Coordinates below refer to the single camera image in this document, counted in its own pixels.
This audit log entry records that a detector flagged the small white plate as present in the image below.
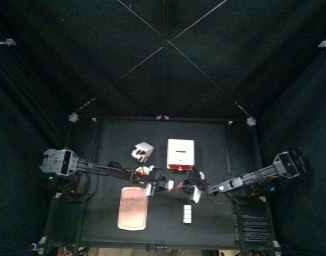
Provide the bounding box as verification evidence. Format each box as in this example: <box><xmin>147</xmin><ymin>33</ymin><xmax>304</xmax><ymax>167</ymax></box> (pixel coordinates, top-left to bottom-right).
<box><xmin>133</xmin><ymin>165</ymin><xmax>152</xmax><ymax>177</ymax></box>

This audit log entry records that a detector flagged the pink rectangular tray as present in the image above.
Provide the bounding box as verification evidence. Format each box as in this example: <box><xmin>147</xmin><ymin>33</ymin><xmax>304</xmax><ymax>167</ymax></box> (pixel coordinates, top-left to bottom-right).
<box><xmin>116</xmin><ymin>186</ymin><xmax>149</xmax><ymax>232</ymax></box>

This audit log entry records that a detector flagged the wooden box with red drawer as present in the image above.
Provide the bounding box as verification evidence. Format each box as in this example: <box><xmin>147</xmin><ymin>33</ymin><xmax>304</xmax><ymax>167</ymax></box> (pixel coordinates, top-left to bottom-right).
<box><xmin>165</xmin><ymin>138</ymin><xmax>196</xmax><ymax>172</ymax></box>

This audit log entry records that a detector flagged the white toy knife block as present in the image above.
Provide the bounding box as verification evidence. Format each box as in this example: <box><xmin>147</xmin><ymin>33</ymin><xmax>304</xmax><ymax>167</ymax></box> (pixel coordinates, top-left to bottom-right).
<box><xmin>131</xmin><ymin>141</ymin><xmax>155</xmax><ymax>164</ymax></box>

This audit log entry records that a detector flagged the vertical frame pole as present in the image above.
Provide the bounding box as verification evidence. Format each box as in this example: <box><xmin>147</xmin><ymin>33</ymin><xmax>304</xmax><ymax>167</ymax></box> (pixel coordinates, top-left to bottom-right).
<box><xmin>160</xmin><ymin>0</ymin><xmax>168</xmax><ymax>117</ymax></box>

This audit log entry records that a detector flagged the diagonal brace cord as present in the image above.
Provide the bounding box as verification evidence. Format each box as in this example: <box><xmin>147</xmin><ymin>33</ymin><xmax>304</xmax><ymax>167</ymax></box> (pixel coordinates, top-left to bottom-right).
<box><xmin>72</xmin><ymin>0</ymin><xmax>228</xmax><ymax>117</ymax></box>
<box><xmin>115</xmin><ymin>0</ymin><xmax>252</xmax><ymax>119</ymax></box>

